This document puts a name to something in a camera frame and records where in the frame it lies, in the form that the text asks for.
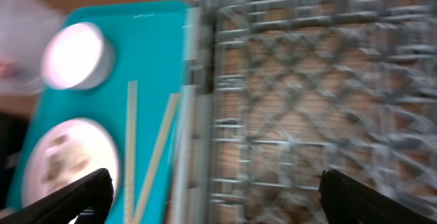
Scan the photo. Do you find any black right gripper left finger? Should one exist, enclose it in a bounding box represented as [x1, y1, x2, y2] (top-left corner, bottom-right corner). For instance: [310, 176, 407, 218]
[1, 168, 114, 224]

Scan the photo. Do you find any black tray bin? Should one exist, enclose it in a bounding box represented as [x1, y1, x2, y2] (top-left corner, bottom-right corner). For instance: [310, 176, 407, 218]
[1, 112, 28, 209]

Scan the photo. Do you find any wooden chopstick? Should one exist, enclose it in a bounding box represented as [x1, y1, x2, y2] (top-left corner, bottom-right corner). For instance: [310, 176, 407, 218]
[124, 80, 138, 224]
[131, 93, 180, 224]

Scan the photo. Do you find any clear plastic container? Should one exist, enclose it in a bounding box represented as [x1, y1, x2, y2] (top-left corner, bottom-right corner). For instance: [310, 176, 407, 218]
[1, 0, 65, 95]

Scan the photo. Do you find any left wooden chopstick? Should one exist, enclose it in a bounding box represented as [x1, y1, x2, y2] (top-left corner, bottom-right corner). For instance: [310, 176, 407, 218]
[124, 80, 138, 224]

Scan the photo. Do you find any pink bowl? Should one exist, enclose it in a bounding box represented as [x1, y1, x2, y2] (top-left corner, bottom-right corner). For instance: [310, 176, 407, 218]
[41, 22, 115, 90]

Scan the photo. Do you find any grey dishwasher rack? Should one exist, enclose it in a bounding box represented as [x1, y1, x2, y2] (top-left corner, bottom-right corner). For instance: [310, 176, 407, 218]
[168, 0, 436, 223]

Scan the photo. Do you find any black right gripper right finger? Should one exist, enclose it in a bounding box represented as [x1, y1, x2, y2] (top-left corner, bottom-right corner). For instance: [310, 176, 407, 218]
[319, 169, 436, 224]

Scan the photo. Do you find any pink plate with food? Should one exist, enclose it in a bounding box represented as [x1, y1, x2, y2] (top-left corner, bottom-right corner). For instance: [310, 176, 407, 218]
[21, 118, 120, 206]

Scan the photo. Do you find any teal plastic tray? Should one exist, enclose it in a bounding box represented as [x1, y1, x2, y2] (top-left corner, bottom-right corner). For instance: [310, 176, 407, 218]
[5, 0, 192, 224]

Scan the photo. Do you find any right wooden chopstick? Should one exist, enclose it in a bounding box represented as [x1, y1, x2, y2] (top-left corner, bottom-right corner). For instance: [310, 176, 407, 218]
[131, 93, 180, 224]

